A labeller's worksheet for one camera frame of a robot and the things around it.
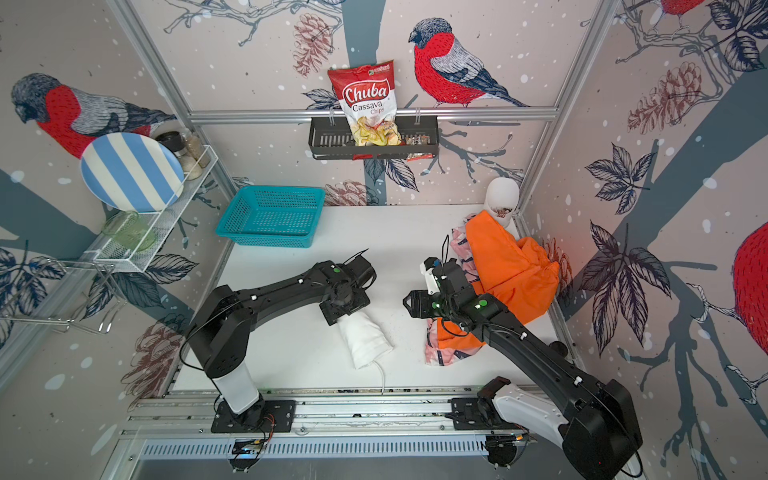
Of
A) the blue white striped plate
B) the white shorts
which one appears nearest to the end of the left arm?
the white shorts

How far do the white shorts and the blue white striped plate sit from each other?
0.58 m

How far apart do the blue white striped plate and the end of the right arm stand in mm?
686

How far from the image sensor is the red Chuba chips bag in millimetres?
796

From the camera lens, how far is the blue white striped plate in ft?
2.24

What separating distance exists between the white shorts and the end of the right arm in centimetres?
17

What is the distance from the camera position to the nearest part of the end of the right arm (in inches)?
23.2

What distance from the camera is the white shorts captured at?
31.4 inches

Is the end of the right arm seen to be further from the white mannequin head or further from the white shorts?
the white mannequin head
